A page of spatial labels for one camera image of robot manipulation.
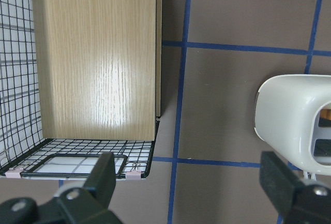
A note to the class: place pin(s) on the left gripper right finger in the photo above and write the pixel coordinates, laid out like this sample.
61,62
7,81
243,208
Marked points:
296,200

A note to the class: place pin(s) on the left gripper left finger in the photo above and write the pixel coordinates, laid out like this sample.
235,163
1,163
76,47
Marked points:
88,203

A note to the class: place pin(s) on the white two-slot toaster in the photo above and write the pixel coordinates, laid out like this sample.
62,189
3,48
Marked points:
286,117

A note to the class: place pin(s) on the bread slice in toaster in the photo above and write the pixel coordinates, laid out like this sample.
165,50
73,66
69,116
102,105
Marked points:
325,114

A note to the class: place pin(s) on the wire basket with wooden shelf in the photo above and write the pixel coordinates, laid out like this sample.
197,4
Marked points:
79,78

